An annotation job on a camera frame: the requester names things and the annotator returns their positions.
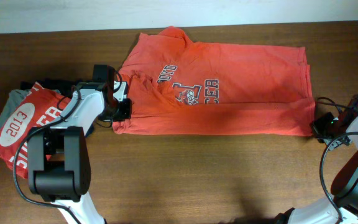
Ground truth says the orange McKinney Boyd soccer t-shirt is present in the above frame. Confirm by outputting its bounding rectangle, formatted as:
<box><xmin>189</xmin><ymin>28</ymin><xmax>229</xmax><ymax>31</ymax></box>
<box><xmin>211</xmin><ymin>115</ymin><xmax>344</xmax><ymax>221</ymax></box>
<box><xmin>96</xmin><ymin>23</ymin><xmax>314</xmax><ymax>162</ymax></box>
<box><xmin>112</xmin><ymin>27</ymin><xmax>315</xmax><ymax>136</ymax></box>

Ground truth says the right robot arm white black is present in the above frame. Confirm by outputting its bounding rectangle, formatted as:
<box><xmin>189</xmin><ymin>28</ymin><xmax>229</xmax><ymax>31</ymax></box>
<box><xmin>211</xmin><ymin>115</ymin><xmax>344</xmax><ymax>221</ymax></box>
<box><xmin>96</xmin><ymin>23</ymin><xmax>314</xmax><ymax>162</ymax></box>
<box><xmin>272</xmin><ymin>95</ymin><xmax>358</xmax><ymax>224</ymax></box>

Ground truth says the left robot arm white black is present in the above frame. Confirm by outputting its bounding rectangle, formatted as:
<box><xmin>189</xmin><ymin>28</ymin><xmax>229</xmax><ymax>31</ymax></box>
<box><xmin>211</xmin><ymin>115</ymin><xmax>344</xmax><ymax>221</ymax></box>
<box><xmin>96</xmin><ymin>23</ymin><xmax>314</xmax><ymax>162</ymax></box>
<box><xmin>25</xmin><ymin>65</ymin><xmax>132</xmax><ymax>223</ymax></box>

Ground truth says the folded navy blue shirt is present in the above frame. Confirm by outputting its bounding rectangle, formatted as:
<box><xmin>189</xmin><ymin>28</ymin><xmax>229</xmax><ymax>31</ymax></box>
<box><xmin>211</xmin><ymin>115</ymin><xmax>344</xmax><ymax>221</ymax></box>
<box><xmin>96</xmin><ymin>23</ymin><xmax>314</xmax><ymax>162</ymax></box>
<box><xmin>20</xmin><ymin>78</ymin><xmax>94</xmax><ymax>138</ymax></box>

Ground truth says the folded red 2013 soccer shirt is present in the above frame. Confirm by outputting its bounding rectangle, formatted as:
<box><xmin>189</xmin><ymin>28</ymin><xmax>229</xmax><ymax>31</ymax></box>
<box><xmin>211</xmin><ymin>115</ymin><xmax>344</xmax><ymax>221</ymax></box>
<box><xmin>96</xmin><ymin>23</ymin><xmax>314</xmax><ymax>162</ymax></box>
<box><xmin>0</xmin><ymin>83</ymin><xmax>70</xmax><ymax>169</ymax></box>

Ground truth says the folded grey shirt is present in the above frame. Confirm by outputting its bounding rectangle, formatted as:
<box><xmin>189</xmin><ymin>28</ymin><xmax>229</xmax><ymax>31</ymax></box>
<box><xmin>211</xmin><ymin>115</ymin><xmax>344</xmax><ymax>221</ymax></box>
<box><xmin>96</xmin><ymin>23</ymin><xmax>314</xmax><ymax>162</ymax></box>
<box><xmin>0</xmin><ymin>89</ymin><xmax>30</xmax><ymax>129</ymax></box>

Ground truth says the right black camera cable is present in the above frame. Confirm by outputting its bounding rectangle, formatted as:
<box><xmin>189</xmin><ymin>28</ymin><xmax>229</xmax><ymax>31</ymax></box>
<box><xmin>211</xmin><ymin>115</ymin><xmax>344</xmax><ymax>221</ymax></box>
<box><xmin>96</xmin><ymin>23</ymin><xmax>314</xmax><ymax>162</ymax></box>
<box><xmin>315</xmin><ymin>96</ymin><xmax>358</xmax><ymax>223</ymax></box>

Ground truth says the black camera cable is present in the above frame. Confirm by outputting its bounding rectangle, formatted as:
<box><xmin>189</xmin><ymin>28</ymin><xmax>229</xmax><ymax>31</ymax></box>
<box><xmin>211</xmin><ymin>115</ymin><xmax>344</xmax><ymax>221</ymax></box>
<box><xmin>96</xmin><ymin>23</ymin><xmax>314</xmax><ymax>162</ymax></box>
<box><xmin>315</xmin><ymin>96</ymin><xmax>358</xmax><ymax>223</ymax></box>
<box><xmin>12</xmin><ymin>70</ymin><xmax>123</xmax><ymax>224</ymax></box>

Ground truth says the left black camera cable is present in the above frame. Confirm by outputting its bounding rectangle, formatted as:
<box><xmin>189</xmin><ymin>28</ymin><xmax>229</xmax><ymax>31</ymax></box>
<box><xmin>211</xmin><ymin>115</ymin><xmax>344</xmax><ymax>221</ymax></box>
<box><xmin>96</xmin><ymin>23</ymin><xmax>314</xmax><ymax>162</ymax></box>
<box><xmin>12</xmin><ymin>70</ymin><xmax>123</xmax><ymax>224</ymax></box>

